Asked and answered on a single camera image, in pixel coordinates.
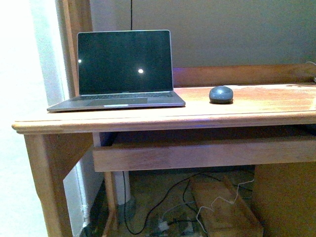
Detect white wall conduit pipe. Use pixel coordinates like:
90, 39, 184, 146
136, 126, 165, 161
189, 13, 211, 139
75, 164, 90, 229

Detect grey computer mouse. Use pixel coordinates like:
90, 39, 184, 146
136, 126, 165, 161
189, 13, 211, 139
209, 86, 234, 104

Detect power strip on floor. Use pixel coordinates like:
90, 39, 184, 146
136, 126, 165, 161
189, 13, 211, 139
158, 217, 200, 237

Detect wooden desk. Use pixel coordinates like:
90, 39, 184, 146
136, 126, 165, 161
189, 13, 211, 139
12, 64, 316, 237

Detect pull-out wooden keyboard tray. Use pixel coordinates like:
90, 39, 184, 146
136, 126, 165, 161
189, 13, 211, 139
93, 136, 316, 172

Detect white cable on floor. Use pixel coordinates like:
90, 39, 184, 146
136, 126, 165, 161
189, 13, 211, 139
196, 179, 255, 234

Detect wooden planks on floor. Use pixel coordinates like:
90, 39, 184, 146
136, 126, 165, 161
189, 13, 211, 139
191, 176, 264, 237

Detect grey open laptop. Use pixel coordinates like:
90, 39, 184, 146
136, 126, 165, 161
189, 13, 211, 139
48, 30, 186, 113

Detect black cable on floor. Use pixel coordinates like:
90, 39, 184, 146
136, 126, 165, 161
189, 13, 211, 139
122, 171, 255, 235

